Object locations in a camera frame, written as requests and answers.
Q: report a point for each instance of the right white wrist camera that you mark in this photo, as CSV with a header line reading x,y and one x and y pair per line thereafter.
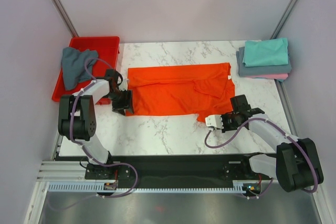
x,y
214,121

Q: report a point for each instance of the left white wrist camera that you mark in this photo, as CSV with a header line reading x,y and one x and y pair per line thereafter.
x,y
123,86

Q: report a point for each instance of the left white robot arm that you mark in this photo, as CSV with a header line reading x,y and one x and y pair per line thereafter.
x,y
77,119

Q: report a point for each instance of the orange t shirt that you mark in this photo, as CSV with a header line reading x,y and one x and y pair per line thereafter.
x,y
181,90

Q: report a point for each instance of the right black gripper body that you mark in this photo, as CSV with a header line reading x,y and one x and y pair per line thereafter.
x,y
229,121

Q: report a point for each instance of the grey-blue folded t shirt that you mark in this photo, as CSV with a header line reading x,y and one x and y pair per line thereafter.
x,y
244,71

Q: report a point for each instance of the pink folded t shirt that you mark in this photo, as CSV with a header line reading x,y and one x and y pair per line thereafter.
x,y
280,77

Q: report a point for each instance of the teal folded t shirt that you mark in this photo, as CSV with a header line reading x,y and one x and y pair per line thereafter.
x,y
266,53

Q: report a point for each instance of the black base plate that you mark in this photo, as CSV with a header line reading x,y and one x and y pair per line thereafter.
x,y
185,170

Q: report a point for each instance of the red plastic bin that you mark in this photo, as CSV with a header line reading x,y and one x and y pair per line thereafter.
x,y
107,49

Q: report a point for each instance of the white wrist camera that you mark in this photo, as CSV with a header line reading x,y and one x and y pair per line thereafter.
x,y
214,121
123,86

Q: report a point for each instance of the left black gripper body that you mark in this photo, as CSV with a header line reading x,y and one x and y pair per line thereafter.
x,y
120,99

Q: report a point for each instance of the aluminium frame rail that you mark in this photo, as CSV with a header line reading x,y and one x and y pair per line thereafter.
x,y
61,171

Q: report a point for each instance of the white slotted cable duct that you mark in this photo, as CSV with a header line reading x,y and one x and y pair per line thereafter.
x,y
113,186

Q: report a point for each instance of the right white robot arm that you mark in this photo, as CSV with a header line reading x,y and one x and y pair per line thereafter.
x,y
296,164

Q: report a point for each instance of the grey crumpled t shirt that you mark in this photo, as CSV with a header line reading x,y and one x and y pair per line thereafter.
x,y
77,66

